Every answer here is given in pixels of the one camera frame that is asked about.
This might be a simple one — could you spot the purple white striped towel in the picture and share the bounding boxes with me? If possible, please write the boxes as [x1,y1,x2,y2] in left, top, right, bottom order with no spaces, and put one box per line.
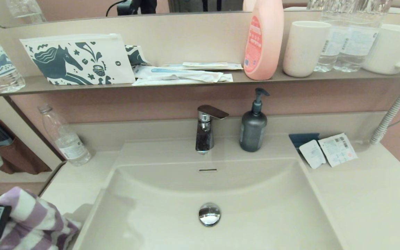
[0,187,82,250]

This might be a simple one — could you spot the chrome sink faucet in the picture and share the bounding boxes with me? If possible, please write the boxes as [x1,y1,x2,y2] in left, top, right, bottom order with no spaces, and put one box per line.
[195,105,229,153]

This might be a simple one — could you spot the beige wash basin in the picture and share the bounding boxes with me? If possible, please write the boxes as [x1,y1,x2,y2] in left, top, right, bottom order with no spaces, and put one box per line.
[72,158,346,250]

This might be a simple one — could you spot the brown holder bag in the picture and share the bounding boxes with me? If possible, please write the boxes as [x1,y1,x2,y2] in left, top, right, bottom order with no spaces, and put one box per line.
[0,118,52,175]

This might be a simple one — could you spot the slim clear plastic bottle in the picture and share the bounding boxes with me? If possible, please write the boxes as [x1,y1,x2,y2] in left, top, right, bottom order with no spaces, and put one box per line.
[38,104,92,166]

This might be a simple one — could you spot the white pouch blue horse print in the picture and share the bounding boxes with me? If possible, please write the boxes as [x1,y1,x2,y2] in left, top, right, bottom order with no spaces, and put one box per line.
[19,33,136,85]

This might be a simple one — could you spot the flat white packet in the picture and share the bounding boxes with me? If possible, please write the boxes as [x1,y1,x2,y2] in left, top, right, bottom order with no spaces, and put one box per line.
[132,78,204,86]

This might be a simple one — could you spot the chrome drain stopper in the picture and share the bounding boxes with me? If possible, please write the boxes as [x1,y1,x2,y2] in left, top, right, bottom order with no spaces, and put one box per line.
[199,203,221,227]

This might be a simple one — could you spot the wrapped toiletry packets on shelf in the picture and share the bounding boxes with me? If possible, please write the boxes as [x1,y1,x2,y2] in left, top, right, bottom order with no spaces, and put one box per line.
[133,65,233,83]

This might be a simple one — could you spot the thin white blue sachet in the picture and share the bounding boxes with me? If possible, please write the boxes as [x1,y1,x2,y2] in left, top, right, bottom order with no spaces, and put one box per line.
[162,62,243,71]

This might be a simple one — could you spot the dark grey pump soap bottle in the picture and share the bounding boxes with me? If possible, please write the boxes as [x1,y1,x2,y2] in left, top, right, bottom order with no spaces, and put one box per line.
[239,88,270,152]

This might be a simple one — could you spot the dark blue sachet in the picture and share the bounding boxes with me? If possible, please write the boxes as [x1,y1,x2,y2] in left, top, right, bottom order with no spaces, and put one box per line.
[289,133,320,150]

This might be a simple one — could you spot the small white sachet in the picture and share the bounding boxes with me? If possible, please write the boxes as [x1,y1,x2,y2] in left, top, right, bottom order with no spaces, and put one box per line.
[299,140,326,169]

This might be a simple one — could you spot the pink lotion bottle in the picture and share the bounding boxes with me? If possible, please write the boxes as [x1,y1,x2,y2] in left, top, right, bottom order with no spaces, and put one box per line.
[243,0,284,81]

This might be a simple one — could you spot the large white barcode sachet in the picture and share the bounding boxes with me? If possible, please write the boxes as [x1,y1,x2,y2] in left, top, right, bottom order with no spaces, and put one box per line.
[318,133,358,168]

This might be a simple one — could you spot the white ribbed tumbler cup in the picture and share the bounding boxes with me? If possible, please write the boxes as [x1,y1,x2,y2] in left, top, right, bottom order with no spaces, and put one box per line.
[283,21,332,78]

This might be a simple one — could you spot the clear ribbed water bottle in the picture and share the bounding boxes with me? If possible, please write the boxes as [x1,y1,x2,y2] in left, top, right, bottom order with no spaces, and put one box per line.
[313,0,351,73]
[333,0,392,73]

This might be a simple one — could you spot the grey brown wall shelf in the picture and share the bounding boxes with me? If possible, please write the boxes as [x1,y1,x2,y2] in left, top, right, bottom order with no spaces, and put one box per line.
[0,67,400,98]

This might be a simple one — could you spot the wall mirror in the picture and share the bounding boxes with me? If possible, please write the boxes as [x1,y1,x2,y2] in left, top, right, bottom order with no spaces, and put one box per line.
[0,0,400,29]

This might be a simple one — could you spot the white coiled hose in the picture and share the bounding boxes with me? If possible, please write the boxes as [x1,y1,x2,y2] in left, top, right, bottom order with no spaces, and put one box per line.
[369,83,400,145]

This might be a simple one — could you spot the white mug with handle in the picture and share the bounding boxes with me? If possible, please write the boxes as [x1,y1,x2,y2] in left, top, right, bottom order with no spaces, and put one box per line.
[362,24,400,75]

